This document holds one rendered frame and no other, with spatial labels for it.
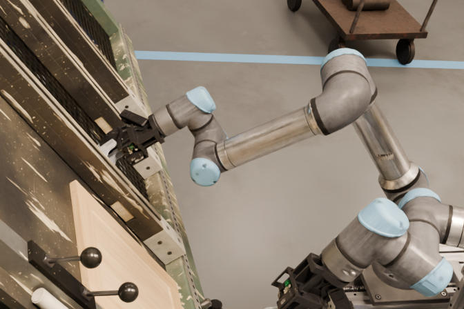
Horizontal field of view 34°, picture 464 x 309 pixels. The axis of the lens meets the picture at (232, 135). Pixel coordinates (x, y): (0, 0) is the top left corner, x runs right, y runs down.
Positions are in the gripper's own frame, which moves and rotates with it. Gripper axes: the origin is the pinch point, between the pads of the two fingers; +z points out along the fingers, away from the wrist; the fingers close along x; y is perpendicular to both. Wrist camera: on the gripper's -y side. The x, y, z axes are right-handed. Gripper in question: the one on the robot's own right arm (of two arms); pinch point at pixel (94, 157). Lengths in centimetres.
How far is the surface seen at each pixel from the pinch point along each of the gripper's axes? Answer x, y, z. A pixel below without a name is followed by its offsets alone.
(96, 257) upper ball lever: -31, 69, -13
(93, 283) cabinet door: -9, 51, 0
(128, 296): -19, 69, -12
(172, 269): 38.1, 13.7, 0.5
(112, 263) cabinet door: 1.7, 37.6, 0.5
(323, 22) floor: 217, -303, -92
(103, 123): 10.5, -27.4, 0.8
